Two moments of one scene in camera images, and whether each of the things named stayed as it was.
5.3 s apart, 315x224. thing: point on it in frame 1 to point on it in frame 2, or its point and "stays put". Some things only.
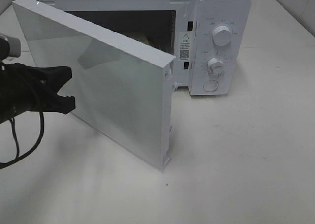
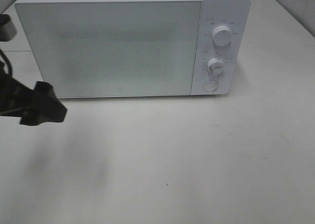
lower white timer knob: [215, 66] stays put
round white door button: [210, 85] stays put
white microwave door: [123, 90] to [113, 48]
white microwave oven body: [207, 30] stays put
